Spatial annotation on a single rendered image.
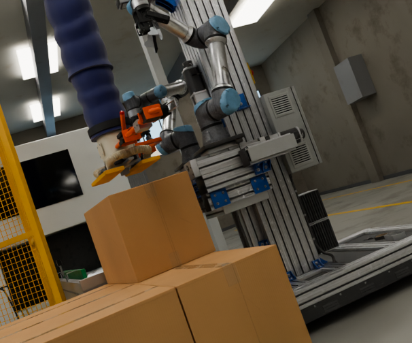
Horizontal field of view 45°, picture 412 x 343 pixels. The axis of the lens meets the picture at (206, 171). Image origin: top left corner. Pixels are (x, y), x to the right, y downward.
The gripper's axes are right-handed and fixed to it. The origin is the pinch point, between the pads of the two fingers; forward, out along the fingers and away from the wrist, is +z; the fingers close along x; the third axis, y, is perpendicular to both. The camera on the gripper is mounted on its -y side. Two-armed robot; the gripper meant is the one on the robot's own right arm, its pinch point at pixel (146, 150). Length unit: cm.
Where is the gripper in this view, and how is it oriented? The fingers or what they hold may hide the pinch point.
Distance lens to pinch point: 297.4
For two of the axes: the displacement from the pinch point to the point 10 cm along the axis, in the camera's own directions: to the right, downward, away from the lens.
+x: 8.5, -2.9, 4.4
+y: 4.0, -2.0, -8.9
